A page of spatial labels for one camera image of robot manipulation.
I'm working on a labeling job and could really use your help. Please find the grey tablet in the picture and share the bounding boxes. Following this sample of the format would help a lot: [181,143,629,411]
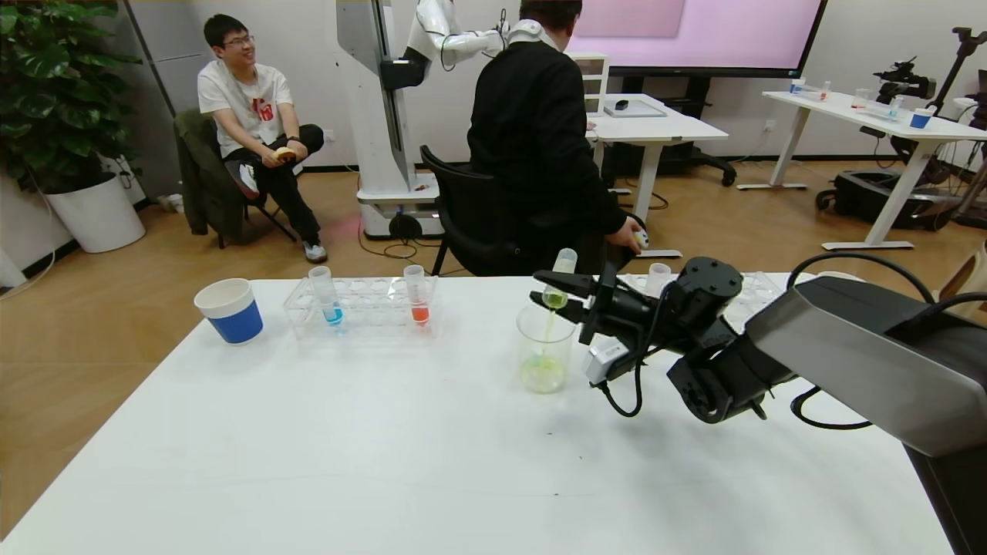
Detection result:
[603,100,667,119]

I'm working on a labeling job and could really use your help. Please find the tall white robot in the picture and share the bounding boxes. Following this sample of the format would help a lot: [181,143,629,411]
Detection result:
[336,0,514,240]

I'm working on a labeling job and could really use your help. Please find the white neck headset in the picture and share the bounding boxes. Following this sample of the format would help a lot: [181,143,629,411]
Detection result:
[505,19,558,49]

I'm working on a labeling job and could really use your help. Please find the black office chair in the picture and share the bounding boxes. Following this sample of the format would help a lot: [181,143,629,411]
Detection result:
[419,145,556,277]

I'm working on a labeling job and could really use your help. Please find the white plant pot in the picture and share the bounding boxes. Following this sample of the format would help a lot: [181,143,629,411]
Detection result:
[45,173,146,254]

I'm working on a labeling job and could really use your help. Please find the black screen stand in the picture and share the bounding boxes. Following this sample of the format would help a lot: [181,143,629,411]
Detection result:
[598,76,737,188]

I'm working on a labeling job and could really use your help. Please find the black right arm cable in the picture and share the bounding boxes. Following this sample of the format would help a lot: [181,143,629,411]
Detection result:
[785,251,987,431]

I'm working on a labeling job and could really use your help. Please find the clear test tube rack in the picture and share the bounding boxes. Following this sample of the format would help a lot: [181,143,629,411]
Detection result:
[282,275,439,340]
[617,271,787,332]

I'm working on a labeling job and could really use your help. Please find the dark green jacket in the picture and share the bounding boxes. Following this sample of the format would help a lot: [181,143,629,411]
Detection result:
[174,108,249,240]

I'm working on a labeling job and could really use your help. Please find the white standing desk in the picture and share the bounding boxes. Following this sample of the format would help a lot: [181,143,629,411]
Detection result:
[586,92,729,259]
[736,89,987,252]

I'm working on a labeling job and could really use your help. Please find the man in white t-shirt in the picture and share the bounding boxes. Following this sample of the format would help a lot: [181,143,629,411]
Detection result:
[197,13,328,264]

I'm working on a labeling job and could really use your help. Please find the glass beaker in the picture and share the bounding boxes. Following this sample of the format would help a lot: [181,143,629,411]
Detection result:
[516,304,578,395]

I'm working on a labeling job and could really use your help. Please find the small clear tube rack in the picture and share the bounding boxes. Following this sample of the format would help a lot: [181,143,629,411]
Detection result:
[850,87,904,120]
[788,77,831,103]

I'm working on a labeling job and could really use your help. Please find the blue pigment test tube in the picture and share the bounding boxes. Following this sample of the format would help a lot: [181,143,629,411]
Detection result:
[308,266,344,326]

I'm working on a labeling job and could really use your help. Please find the beige plastic stool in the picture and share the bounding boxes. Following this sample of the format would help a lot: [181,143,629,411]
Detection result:
[937,239,987,303]

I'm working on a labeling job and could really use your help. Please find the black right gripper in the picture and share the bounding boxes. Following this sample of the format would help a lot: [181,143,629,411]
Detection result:
[529,260,669,346]

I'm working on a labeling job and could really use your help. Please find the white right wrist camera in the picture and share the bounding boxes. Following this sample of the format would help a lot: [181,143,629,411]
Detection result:
[584,338,635,386]

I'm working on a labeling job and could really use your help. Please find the black mobile robot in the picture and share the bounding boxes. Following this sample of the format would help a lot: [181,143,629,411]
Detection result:
[814,27,987,232]

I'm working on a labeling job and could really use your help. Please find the yellow pigment test tube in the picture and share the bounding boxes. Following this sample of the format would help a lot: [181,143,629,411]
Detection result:
[542,248,578,309]

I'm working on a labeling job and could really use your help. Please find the white drawer organizer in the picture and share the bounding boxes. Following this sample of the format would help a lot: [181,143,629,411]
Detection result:
[574,52,610,116]

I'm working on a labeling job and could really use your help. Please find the person in black sweater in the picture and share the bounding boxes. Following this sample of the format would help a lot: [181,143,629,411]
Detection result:
[467,0,650,277]

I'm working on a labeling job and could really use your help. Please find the tall grey cabinet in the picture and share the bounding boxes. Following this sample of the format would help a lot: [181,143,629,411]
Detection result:
[122,0,215,201]

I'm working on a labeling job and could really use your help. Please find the green potted plant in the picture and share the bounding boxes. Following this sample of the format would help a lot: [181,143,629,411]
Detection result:
[0,0,144,197]

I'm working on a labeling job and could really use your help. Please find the large display screen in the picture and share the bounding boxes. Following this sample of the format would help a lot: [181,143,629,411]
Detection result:
[567,0,827,78]

